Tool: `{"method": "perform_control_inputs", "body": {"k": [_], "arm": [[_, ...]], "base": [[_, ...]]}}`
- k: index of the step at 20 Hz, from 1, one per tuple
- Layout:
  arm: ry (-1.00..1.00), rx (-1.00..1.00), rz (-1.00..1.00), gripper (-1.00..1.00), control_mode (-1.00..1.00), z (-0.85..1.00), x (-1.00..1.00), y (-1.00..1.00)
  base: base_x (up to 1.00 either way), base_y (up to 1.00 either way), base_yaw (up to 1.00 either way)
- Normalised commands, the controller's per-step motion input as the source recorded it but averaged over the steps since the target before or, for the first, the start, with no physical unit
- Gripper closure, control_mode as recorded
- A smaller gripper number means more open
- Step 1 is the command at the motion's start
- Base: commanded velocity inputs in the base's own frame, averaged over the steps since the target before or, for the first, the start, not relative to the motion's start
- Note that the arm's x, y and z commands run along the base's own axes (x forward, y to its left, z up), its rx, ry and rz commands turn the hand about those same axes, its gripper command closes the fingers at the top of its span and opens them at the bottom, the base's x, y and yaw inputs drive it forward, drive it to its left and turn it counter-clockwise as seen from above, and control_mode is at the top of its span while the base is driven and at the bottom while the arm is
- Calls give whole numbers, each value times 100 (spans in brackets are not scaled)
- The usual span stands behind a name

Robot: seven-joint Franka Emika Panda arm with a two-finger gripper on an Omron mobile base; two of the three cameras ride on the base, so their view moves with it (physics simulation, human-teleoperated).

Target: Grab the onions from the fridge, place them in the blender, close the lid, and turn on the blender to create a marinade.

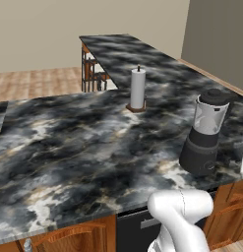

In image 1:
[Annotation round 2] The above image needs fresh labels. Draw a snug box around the wooden drawer front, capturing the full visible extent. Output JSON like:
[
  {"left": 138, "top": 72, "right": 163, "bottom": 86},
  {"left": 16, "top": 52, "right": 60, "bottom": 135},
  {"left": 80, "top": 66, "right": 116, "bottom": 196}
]
[{"left": 214, "top": 179, "right": 243, "bottom": 205}]

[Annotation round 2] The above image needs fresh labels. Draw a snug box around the wooden bar stool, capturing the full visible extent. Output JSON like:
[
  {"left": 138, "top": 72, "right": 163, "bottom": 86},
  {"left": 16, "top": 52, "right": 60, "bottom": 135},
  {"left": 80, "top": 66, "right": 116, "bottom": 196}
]
[{"left": 81, "top": 42, "right": 111, "bottom": 94}]

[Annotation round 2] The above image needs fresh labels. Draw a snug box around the silver dishwasher handle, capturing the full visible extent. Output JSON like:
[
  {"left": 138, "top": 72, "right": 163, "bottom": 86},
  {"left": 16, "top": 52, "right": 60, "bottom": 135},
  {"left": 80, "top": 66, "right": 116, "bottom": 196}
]
[{"left": 140, "top": 217, "right": 160, "bottom": 229}]

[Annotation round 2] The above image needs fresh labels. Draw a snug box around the wooden cupboard door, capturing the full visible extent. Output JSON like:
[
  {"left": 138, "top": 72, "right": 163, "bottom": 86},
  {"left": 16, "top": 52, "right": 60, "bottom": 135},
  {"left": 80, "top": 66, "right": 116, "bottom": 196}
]
[
  {"left": 203, "top": 193, "right": 243, "bottom": 252},
  {"left": 18, "top": 215, "right": 117, "bottom": 252}
]

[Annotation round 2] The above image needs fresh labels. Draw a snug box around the white paper towel roll holder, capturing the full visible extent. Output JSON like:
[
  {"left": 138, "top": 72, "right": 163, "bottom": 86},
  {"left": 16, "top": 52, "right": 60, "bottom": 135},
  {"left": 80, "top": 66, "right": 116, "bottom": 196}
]
[{"left": 125, "top": 64, "right": 148, "bottom": 114}]

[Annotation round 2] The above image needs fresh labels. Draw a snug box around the black blender with clear jar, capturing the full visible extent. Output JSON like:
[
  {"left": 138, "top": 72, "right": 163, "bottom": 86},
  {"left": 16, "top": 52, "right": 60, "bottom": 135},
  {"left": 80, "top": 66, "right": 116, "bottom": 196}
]
[{"left": 178, "top": 88, "right": 232, "bottom": 177}]

